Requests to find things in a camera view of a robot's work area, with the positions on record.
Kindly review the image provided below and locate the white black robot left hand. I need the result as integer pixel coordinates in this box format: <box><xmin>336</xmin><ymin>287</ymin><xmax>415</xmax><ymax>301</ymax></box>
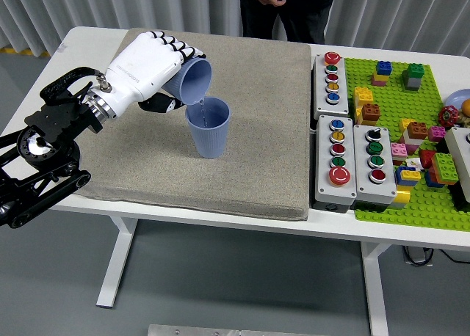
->
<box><xmin>97</xmin><ymin>30</ymin><xmax>207</xmax><ymax>119</ymax></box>

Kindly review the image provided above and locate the blue ribbed plastic cup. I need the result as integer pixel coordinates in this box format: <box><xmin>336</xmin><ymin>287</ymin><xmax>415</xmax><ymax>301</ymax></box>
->
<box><xmin>185</xmin><ymin>95</ymin><xmax>231</xmax><ymax>159</ymax></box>
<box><xmin>161</xmin><ymin>56</ymin><xmax>213</xmax><ymax>107</ymax></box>

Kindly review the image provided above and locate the person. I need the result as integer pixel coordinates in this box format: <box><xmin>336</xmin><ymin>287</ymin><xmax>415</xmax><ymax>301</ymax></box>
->
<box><xmin>237</xmin><ymin>0</ymin><xmax>338</xmax><ymax>45</ymax></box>

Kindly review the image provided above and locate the white pleated curtain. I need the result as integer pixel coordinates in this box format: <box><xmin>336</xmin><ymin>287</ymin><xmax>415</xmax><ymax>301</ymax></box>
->
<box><xmin>0</xmin><ymin>0</ymin><xmax>470</xmax><ymax>56</ymax></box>

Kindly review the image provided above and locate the grey-brown fabric mat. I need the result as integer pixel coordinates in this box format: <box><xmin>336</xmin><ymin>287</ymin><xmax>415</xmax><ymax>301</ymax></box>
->
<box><xmin>76</xmin><ymin>28</ymin><xmax>312</xmax><ymax>222</ymax></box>

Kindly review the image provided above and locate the five-button box, small red mushroom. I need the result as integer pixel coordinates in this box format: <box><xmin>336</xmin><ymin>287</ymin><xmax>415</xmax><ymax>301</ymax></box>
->
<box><xmin>311</xmin><ymin>51</ymin><xmax>350</xmax><ymax>121</ymax></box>

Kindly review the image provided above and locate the brown toy brick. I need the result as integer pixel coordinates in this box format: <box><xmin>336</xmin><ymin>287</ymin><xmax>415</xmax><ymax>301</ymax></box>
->
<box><xmin>361</xmin><ymin>103</ymin><xmax>382</xmax><ymax>126</ymax></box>
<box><xmin>406</xmin><ymin>121</ymin><xmax>429</xmax><ymax>141</ymax></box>

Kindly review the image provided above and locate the green studded baseplate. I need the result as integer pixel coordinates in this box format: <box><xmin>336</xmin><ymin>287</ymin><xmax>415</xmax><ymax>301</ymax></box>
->
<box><xmin>343</xmin><ymin>57</ymin><xmax>470</xmax><ymax>233</ymax></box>

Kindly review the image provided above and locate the grey toy brick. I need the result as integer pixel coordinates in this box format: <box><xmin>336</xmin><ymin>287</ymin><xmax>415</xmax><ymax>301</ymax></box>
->
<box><xmin>402</xmin><ymin>76</ymin><xmax>422</xmax><ymax>92</ymax></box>

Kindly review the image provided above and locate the white table leg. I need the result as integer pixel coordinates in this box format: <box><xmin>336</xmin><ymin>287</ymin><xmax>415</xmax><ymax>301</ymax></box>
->
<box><xmin>359</xmin><ymin>240</ymin><xmax>390</xmax><ymax>336</ymax></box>
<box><xmin>95</xmin><ymin>216</ymin><xmax>140</xmax><ymax>310</ymax></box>

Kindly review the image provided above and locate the white toy brick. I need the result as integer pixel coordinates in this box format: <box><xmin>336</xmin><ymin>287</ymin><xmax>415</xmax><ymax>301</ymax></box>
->
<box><xmin>402</xmin><ymin>130</ymin><xmax>423</xmax><ymax>146</ymax></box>

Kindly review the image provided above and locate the five-button box, large red mushroom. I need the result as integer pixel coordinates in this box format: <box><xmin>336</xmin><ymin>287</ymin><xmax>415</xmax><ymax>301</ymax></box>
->
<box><xmin>314</xmin><ymin>114</ymin><xmax>358</xmax><ymax>214</ymax></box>

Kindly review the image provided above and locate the blue plate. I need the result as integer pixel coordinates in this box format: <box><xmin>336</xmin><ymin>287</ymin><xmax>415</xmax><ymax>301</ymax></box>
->
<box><xmin>444</xmin><ymin>89</ymin><xmax>470</xmax><ymax>112</ymax></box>

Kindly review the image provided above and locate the magenta toy brick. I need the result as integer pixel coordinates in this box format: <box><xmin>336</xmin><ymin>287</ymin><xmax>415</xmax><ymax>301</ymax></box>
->
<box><xmin>427</xmin><ymin>125</ymin><xmax>447</xmax><ymax>143</ymax></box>

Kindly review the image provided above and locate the red toy brick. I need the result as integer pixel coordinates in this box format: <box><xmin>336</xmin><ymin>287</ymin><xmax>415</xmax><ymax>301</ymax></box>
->
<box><xmin>418</xmin><ymin>149</ymin><xmax>438</xmax><ymax>169</ymax></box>

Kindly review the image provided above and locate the yellow cylinder toy brick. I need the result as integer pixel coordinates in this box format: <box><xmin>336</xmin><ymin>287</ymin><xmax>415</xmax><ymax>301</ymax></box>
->
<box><xmin>387</xmin><ymin>186</ymin><xmax>411</xmax><ymax>209</ymax></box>

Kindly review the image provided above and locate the large green toy brick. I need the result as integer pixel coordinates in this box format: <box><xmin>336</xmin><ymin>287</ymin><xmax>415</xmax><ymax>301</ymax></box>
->
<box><xmin>430</xmin><ymin>152</ymin><xmax>460</xmax><ymax>186</ymax></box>

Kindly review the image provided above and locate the white control box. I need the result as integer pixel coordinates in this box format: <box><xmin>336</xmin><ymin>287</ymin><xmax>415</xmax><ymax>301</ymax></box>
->
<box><xmin>444</xmin><ymin>126</ymin><xmax>470</xmax><ymax>213</ymax></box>

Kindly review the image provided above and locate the grey floor power strip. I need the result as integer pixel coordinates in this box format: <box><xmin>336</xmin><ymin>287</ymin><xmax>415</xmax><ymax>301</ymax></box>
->
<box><xmin>402</xmin><ymin>244</ymin><xmax>434</xmax><ymax>266</ymax></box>

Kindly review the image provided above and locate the four-button box with selector switch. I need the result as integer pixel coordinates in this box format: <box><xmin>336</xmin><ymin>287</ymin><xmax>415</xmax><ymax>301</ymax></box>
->
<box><xmin>352</xmin><ymin>124</ymin><xmax>398</xmax><ymax>211</ymax></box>

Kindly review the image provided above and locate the black floor cable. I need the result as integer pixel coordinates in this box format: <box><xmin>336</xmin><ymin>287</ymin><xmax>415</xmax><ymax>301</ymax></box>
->
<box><xmin>438</xmin><ymin>247</ymin><xmax>470</xmax><ymax>264</ymax></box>

